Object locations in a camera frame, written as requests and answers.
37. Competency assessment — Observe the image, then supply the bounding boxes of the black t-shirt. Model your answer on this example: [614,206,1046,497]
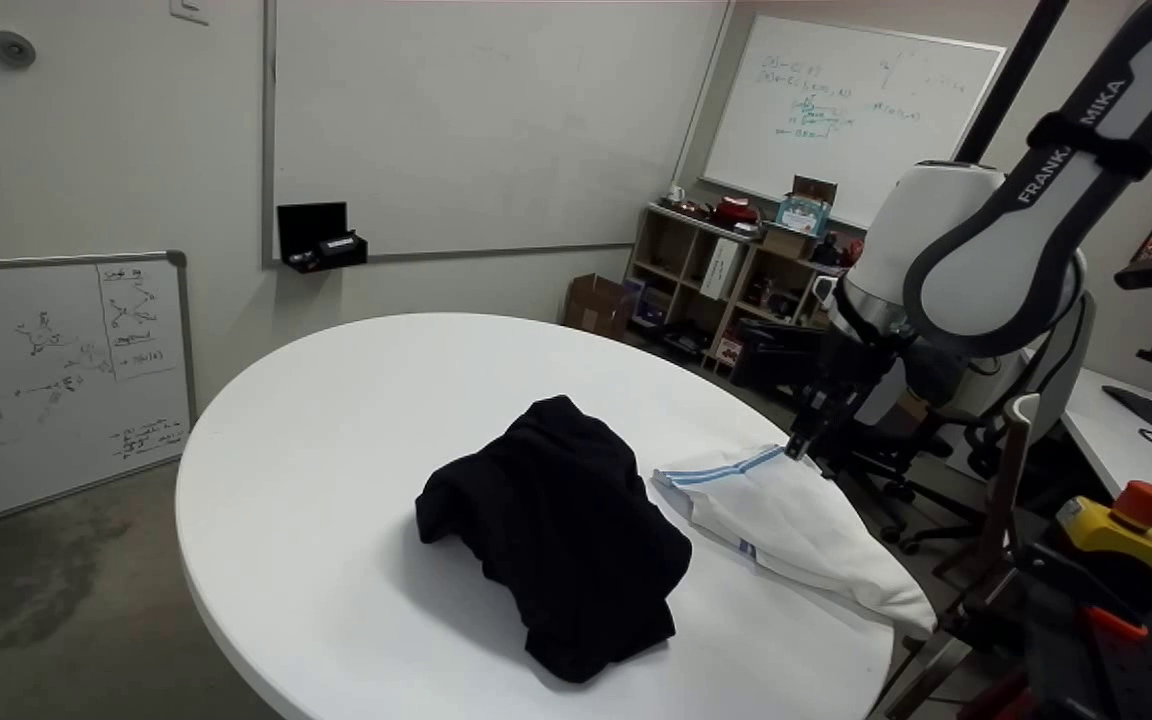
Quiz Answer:
[413,391,695,687]

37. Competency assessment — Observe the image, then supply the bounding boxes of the low framed scribbled whiteboard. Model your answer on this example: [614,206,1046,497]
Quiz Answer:
[0,248,199,540]

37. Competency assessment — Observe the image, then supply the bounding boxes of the white office desk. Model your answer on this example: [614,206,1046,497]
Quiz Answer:
[1062,365,1152,551]

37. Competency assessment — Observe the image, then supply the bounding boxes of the wooden cube shelf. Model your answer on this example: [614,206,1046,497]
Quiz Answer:
[623,196,865,385]

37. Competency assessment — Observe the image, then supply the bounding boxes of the whiteboard with green writing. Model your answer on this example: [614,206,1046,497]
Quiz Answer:
[699,10,1011,231]

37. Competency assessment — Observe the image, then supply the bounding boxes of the blue picture frame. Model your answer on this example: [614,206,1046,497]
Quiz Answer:
[771,191,838,242]

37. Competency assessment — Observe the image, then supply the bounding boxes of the white towel blue stripes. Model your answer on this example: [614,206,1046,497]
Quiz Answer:
[647,441,944,639]

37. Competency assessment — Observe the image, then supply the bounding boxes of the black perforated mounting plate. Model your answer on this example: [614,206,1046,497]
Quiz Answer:
[999,530,1152,720]

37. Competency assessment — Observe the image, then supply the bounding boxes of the dark office chair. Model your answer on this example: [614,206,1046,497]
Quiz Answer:
[851,354,1010,551]

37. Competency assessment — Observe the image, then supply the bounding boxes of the black marker tray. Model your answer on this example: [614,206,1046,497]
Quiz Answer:
[274,196,371,274]

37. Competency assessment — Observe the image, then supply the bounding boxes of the small brown cardboard box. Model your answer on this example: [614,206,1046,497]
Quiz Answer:
[561,273,644,338]

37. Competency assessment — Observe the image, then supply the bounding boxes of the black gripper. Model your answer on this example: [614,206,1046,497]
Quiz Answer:
[777,322,898,463]

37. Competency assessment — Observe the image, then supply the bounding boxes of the black clamp-on hanging stand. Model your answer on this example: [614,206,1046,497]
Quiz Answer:
[954,0,1073,170]

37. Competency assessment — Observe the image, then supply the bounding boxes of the yellow emergency stop red button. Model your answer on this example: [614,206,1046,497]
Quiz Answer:
[1054,477,1152,597]

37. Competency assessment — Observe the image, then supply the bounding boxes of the round grey wall sensor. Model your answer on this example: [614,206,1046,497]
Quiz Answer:
[0,29,42,77]

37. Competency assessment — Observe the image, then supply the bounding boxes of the small red shelf object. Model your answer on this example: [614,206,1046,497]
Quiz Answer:
[714,191,762,231]

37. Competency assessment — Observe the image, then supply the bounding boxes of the black bar clamp orange handle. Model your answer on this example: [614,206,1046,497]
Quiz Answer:
[1080,600,1152,647]

